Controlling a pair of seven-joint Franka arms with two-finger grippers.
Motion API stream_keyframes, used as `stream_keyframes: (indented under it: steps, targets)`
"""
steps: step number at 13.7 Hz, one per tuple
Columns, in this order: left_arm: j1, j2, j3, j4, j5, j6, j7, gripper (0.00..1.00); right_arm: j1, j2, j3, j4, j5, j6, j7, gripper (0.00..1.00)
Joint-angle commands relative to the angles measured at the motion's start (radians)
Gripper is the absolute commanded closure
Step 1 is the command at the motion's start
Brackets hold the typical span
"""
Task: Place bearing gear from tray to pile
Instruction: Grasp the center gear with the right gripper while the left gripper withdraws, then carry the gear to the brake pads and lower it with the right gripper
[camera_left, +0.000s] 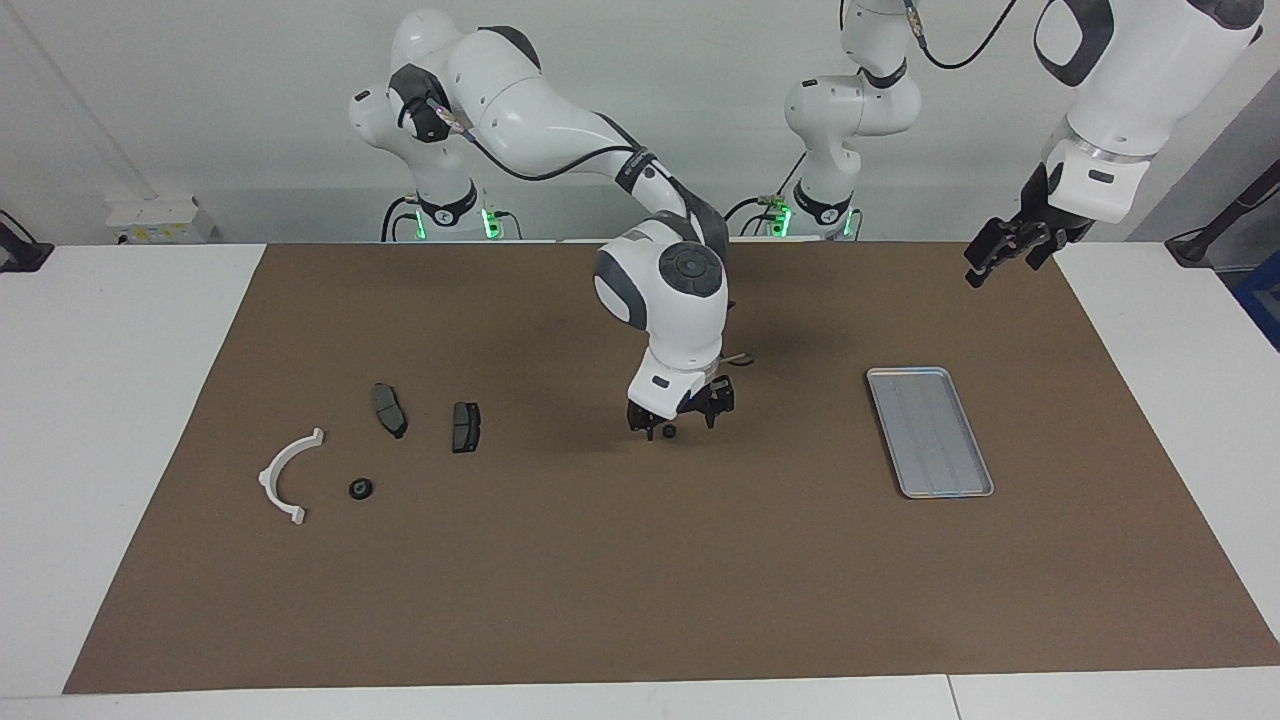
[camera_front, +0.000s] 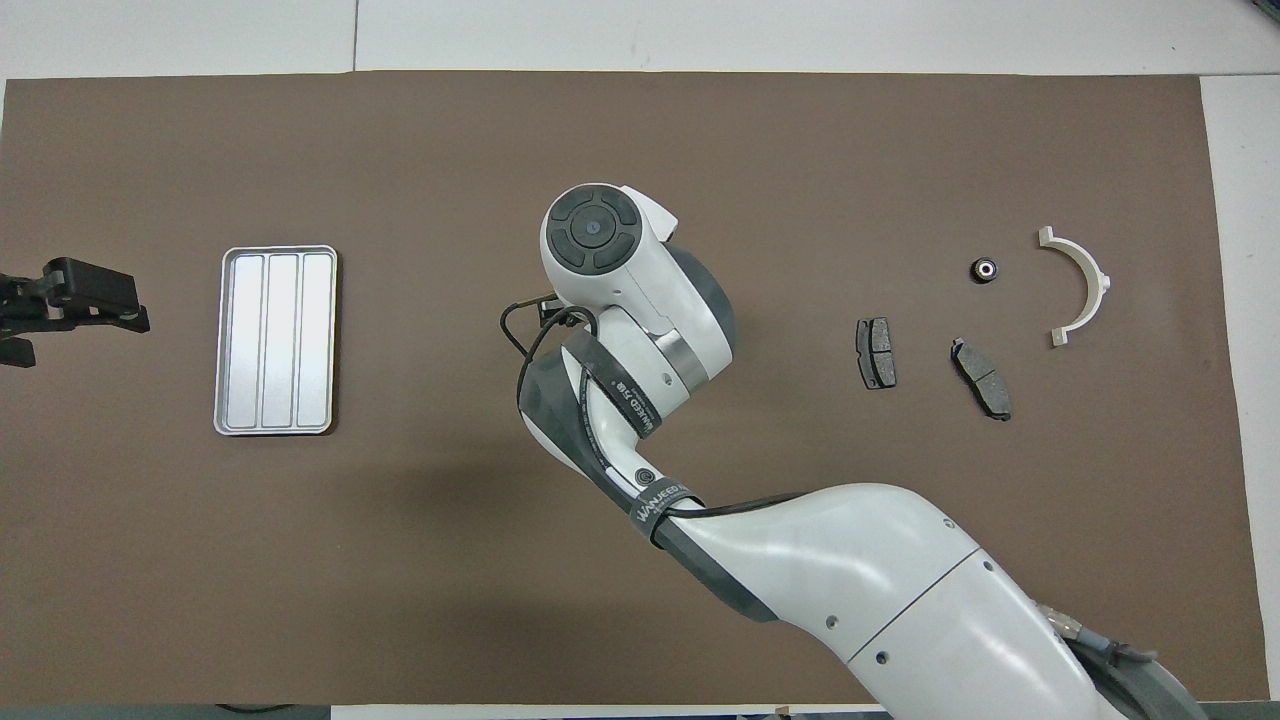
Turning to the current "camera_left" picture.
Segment silver metal tray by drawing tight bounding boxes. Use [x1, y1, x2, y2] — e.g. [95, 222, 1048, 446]
[865, 366, 996, 500]

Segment brown table mat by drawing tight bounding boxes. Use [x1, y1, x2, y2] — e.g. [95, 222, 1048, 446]
[62, 240, 1280, 696]

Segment black stand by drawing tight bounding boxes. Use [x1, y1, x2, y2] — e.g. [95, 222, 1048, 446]
[1165, 155, 1280, 269]

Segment blue object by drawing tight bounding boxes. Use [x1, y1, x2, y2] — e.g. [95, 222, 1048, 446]
[1228, 250, 1280, 351]

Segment curved dark brake pad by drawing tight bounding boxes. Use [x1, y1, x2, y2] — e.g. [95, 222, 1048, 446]
[371, 382, 409, 441]

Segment black table clamp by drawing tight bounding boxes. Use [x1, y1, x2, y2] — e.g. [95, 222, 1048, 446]
[0, 208, 54, 273]

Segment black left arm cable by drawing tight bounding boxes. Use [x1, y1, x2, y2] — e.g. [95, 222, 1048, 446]
[903, 0, 1021, 71]

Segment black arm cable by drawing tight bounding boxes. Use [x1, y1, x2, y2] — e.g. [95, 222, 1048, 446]
[430, 100, 754, 365]
[903, 0, 1021, 71]

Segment black base cable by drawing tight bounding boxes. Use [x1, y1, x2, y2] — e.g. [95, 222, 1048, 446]
[380, 195, 421, 243]
[713, 150, 809, 238]

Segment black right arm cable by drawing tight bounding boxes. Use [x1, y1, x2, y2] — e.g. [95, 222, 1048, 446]
[430, 100, 754, 365]

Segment white semicircular bracket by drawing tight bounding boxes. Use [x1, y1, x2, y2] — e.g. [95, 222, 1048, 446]
[258, 428, 326, 527]

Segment white wall box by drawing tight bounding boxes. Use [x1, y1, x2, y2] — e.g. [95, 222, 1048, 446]
[105, 195, 219, 245]

